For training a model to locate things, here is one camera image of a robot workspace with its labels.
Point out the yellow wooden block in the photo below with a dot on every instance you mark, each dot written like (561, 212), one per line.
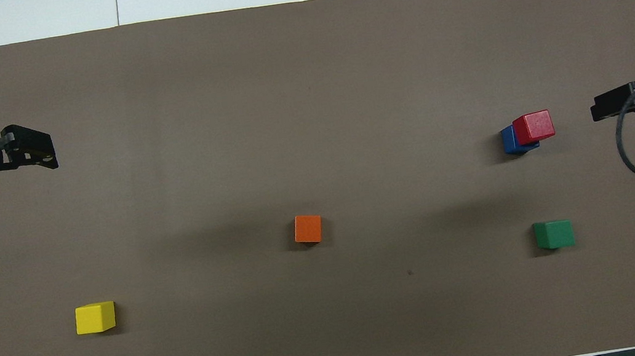
(95, 318)

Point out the blue wooden block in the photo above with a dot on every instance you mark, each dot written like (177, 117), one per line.
(510, 141)

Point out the orange wooden block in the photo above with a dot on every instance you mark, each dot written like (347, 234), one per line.
(308, 229)

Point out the green wooden block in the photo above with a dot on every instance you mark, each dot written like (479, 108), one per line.
(554, 235)

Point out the brown paper mat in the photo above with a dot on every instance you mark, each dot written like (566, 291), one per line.
(304, 80)

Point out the red wooden block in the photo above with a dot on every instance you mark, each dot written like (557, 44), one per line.
(534, 127)

